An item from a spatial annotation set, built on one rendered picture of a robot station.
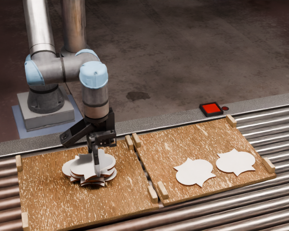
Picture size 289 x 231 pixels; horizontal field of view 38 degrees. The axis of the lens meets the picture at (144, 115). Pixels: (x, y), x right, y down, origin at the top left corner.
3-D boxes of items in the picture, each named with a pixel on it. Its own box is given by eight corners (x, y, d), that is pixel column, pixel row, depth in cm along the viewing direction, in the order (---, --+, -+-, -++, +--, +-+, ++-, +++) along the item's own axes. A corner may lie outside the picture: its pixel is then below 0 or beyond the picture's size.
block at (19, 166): (16, 161, 148) (14, 155, 146) (21, 160, 148) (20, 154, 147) (17, 172, 143) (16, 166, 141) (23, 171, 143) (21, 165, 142)
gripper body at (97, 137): (117, 148, 130) (116, 117, 123) (89, 153, 128) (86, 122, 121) (111, 134, 136) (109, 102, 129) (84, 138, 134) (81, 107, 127)
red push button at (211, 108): (201, 108, 179) (202, 105, 178) (214, 106, 181) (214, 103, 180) (207, 116, 175) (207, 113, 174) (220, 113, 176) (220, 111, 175)
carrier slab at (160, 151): (130, 140, 160) (130, 136, 159) (227, 120, 171) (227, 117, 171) (163, 206, 134) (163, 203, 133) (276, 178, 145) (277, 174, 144)
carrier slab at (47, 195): (16, 162, 149) (15, 159, 148) (128, 141, 160) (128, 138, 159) (25, 240, 122) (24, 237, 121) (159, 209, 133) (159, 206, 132)
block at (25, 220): (22, 218, 127) (20, 212, 125) (28, 217, 127) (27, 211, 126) (23, 233, 122) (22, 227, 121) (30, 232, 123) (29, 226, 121)
